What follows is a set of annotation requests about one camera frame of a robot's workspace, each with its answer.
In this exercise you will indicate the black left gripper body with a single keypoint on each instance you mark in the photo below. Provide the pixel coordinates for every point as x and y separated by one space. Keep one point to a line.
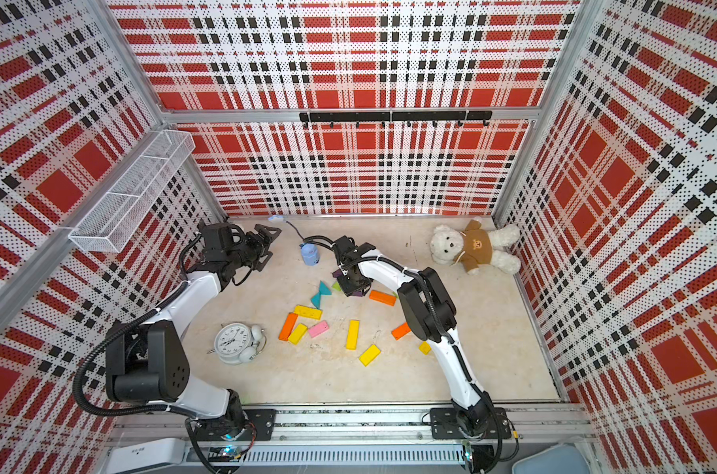
249 252

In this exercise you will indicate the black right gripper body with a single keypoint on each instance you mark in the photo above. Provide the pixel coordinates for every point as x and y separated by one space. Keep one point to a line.
353 284

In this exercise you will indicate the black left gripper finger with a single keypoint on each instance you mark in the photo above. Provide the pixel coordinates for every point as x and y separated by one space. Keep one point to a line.
267 234
261 260

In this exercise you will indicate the orange block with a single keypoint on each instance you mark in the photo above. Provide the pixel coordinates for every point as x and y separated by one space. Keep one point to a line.
400 331
384 298
288 326

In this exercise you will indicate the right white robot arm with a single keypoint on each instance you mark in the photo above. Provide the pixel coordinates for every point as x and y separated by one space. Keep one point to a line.
429 312

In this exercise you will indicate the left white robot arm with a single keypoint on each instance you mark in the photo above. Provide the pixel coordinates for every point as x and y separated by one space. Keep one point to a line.
147 369

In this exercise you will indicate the teal triangle block upper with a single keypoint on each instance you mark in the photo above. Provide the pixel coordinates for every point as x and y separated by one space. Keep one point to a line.
324 289

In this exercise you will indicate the teal triangle block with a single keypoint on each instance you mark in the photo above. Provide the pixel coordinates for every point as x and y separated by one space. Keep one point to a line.
324 289
316 301

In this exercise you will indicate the teal triangle block lower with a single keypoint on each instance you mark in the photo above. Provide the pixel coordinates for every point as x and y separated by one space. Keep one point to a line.
316 301

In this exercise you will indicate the blue plastic toy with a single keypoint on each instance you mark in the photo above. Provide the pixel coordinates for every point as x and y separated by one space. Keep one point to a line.
310 254

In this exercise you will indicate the yellow upright block centre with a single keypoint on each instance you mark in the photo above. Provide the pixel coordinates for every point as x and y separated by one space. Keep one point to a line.
353 335

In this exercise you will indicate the pink block left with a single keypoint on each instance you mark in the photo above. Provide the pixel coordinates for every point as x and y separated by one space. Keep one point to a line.
318 329

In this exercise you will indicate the yellow block upper left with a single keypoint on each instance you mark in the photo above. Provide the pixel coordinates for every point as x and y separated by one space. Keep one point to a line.
308 312

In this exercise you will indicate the yellow block lower left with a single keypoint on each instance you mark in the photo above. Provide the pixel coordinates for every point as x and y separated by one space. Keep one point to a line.
297 334

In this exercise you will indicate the yellow block bottom centre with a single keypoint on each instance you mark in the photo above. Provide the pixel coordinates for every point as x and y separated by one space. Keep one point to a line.
369 355

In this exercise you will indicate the white twin-bell alarm clock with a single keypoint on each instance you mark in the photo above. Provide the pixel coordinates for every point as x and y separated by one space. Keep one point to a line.
238 343

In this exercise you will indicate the yellow block right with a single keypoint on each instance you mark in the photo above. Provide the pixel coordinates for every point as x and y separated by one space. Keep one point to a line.
424 348

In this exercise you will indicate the white teddy bear brown hoodie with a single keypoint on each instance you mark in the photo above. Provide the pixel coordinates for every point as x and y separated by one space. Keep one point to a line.
474 247

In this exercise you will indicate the white box bottom left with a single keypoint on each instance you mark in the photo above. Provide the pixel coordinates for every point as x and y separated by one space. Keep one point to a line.
146 457

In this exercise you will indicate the grey bin bottom right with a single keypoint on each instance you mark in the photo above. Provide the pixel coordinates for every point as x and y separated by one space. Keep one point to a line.
560 459

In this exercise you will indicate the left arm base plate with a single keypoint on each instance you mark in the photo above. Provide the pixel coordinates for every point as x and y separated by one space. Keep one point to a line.
254 423

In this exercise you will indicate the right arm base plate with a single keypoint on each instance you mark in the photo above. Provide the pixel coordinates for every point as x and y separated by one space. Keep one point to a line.
448 423

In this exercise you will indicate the black wall hook rail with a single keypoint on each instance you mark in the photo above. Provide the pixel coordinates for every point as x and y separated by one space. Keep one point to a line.
396 116

